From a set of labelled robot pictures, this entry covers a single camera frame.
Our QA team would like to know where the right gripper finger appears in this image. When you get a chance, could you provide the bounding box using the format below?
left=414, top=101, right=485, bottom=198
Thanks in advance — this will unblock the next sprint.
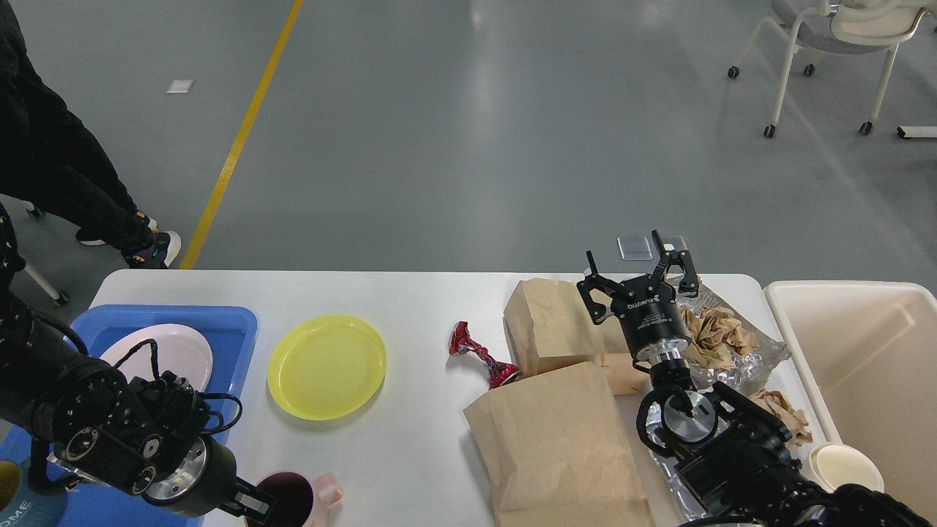
left=646, top=231, right=700, bottom=298
left=577, top=251, right=629, bottom=326

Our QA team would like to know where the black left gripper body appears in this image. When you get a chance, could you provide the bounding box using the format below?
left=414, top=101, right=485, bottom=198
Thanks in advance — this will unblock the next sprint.
left=143, top=437, right=249, bottom=518

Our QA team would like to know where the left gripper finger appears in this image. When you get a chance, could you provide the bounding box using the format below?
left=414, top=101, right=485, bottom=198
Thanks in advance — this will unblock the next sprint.
left=234, top=488, right=277, bottom=523

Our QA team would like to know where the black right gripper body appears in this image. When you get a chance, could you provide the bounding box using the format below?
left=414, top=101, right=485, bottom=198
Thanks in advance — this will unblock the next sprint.
left=613, top=274, right=690, bottom=362

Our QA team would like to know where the pink ribbed mug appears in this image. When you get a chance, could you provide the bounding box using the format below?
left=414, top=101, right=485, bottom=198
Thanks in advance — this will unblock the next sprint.
left=257, top=471, right=345, bottom=526

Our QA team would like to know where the brown paper bag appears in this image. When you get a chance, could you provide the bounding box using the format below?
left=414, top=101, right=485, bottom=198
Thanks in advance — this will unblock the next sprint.
left=503, top=279, right=649, bottom=396
left=464, top=363, right=654, bottom=526

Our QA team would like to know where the yellow round plate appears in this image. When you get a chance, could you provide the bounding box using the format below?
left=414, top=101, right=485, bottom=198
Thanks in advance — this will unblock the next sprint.
left=266, top=314, right=387, bottom=422

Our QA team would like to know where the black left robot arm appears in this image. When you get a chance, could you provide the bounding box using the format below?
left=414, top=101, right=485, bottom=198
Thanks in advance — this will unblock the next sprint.
left=1, top=212, right=277, bottom=525

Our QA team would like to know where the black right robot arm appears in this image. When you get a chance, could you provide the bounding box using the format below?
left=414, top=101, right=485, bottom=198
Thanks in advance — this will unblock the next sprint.
left=577, top=231, right=928, bottom=526

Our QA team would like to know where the crumpled brown paper ball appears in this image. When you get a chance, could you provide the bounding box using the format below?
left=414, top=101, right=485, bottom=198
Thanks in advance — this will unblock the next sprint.
left=682, top=307, right=759, bottom=370

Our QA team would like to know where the crumpled aluminium foil sheet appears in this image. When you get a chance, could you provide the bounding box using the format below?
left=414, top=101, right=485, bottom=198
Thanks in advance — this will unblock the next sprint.
left=676, top=285, right=792, bottom=396

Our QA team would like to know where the white round plate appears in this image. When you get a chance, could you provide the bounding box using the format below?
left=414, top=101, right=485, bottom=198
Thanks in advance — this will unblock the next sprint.
left=101, top=324, right=213, bottom=392

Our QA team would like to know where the crushed red can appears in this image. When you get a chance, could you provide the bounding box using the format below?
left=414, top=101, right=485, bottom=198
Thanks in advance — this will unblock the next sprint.
left=448, top=321, right=524, bottom=390

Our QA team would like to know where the blue plastic tray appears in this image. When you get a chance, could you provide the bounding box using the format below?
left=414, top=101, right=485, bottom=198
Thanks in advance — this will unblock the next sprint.
left=0, top=304, right=258, bottom=527

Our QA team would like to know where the small crumpled brown paper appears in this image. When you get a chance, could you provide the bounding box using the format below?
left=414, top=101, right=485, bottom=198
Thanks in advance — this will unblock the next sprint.
left=749, top=388, right=813, bottom=446

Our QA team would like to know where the dark teal mug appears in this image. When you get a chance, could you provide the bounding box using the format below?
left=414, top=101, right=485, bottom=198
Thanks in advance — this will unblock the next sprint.
left=1, top=460, right=56, bottom=526

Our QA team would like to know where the beige plastic bin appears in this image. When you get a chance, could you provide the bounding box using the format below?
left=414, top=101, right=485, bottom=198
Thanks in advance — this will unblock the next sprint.
left=764, top=280, right=936, bottom=523

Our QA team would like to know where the front crumpled foil sheet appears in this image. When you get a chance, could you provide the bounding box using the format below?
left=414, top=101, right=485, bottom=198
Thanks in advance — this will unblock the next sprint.
left=647, top=449, right=709, bottom=523

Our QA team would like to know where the white paper cup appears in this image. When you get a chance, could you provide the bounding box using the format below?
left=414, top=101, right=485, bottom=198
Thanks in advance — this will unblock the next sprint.
left=803, top=441, right=886, bottom=493

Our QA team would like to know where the left white chair leg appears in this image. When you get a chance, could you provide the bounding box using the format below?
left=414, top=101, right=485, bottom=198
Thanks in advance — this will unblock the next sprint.
left=20, top=201, right=70, bottom=306

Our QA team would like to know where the white wheeled chair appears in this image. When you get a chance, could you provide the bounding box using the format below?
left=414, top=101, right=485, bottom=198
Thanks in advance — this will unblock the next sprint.
left=727, top=1, right=935, bottom=139

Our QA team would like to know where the person in dark clothes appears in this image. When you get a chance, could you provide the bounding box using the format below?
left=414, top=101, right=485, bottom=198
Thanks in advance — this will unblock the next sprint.
left=1, top=1, right=182, bottom=269

